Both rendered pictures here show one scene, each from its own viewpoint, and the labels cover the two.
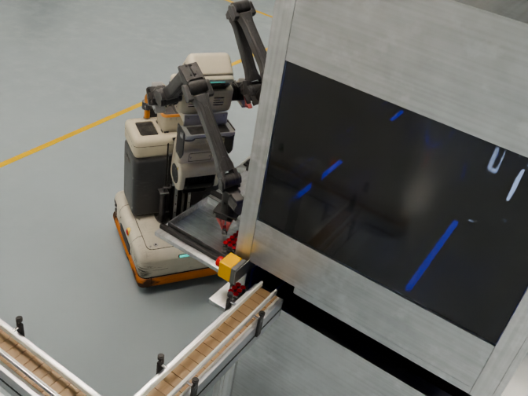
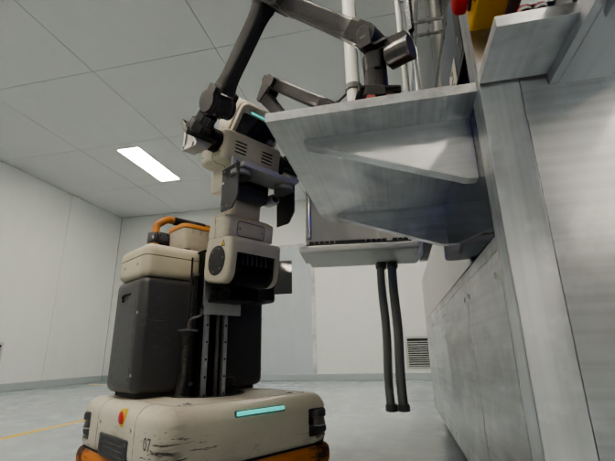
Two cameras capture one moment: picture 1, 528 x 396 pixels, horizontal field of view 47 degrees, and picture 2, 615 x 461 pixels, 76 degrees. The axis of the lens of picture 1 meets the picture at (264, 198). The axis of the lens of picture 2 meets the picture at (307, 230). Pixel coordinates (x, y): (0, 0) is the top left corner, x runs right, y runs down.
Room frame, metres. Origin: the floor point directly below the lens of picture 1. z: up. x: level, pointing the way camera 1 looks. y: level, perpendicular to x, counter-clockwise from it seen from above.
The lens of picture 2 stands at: (1.21, 0.52, 0.42)
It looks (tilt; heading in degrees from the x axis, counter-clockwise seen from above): 17 degrees up; 345
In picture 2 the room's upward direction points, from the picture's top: 1 degrees counter-clockwise
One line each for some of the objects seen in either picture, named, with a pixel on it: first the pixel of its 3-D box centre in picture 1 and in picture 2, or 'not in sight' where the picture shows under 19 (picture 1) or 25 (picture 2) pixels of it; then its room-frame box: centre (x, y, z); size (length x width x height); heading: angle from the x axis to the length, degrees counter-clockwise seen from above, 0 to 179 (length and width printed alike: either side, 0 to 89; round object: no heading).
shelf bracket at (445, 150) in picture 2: not in sight; (385, 160); (1.87, 0.17, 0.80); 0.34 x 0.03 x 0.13; 62
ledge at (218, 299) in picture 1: (234, 300); (534, 45); (1.60, 0.04, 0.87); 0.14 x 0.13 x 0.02; 62
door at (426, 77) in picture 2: not in sight; (424, 63); (2.33, -0.28, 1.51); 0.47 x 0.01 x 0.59; 152
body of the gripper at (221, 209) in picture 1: (228, 207); (376, 87); (1.95, 0.14, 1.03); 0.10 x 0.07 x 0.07; 76
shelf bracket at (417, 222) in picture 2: not in sight; (391, 229); (2.32, -0.07, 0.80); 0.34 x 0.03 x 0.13; 62
